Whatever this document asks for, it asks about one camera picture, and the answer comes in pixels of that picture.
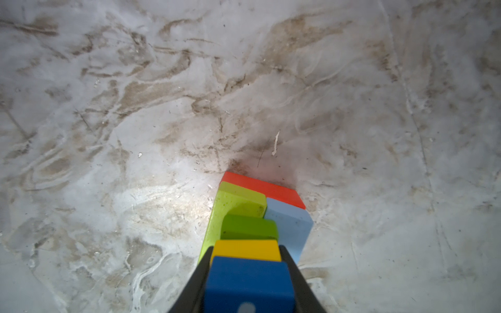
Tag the lime green block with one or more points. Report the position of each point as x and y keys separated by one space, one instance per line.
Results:
x=235 y=200

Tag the small yellow cube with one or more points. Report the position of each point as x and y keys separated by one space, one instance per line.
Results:
x=263 y=250

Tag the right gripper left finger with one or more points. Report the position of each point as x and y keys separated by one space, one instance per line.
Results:
x=191 y=297

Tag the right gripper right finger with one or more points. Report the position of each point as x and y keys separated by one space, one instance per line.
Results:
x=305 y=300

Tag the light blue block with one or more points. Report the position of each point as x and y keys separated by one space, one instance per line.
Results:
x=294 y=225

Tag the small green cube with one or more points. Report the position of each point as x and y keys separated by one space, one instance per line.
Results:
x=239 y=227

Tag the blue number six cube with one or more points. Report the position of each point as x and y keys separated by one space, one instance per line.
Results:
x=235 y=284

